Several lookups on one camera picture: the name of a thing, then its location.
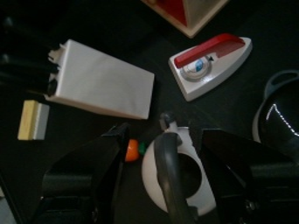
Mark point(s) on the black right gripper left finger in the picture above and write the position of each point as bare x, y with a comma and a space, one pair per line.
83, 172

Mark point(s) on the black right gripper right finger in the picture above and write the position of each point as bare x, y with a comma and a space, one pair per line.
241, 163

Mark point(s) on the orange toy carrot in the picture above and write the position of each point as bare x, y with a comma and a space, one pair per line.
132, 150

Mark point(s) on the yellow grey sponge block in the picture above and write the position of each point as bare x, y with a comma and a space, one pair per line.
32, 120

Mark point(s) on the white rectangular box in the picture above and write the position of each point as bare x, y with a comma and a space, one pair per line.
103, 80

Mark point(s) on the wooden box red panel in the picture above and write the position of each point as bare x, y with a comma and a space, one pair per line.
187, 13

